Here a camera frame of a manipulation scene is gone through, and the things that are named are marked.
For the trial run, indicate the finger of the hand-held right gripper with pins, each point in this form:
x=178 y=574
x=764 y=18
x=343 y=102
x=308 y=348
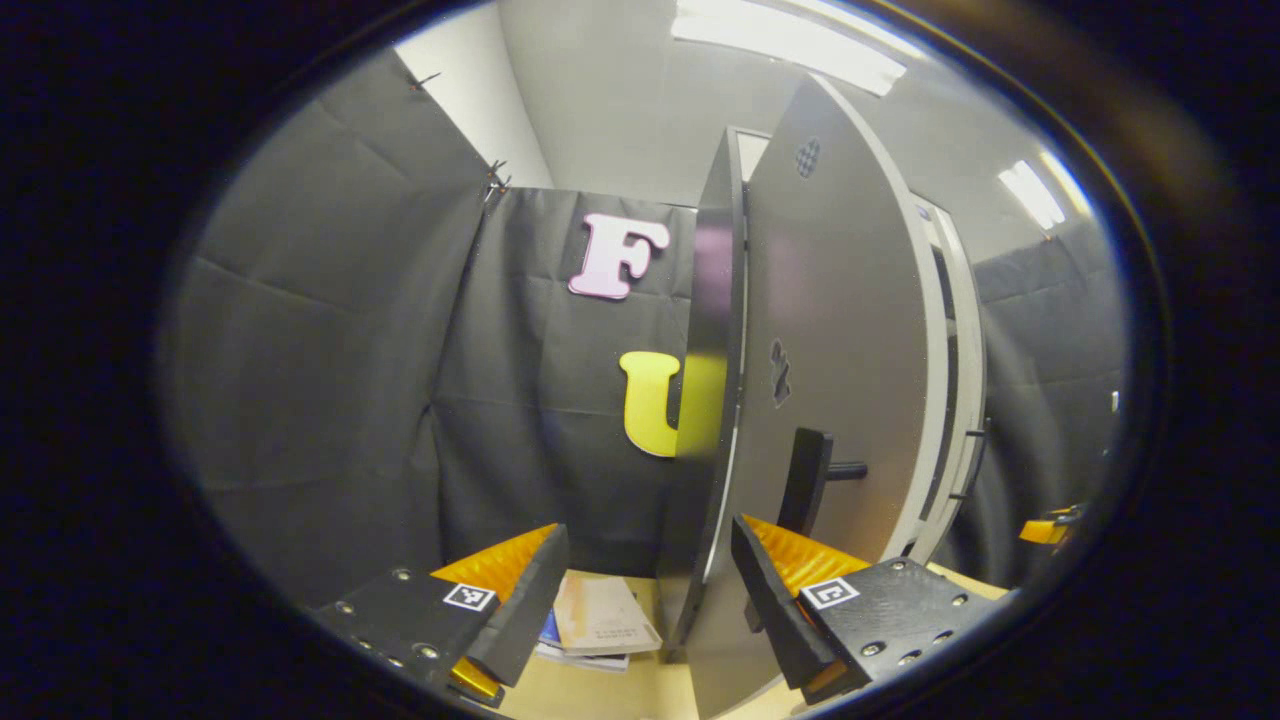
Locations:
x=1045 y=530

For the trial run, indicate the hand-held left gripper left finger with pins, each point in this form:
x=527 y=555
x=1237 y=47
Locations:
x=530 y=600

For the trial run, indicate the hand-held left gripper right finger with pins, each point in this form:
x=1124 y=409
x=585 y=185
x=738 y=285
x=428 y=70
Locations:
x=770 y=600

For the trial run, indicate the white cabinet door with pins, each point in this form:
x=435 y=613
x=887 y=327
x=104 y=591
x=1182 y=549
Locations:
x=840 y=300
x=970 y=350

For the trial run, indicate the white cabinet with dark sides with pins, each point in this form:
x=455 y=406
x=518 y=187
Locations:
x=690 y=540

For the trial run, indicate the blue book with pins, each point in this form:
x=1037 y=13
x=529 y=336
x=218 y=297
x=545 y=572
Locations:
x=560 y=645

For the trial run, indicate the beige paperback book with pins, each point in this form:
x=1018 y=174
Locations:
x=605 y=615

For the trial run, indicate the black backdrop cloth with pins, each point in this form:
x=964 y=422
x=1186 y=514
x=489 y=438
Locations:
x=330 y=350

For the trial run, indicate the long ceiling light panel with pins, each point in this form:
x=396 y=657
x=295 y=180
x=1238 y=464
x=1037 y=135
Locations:
x=790 y=45

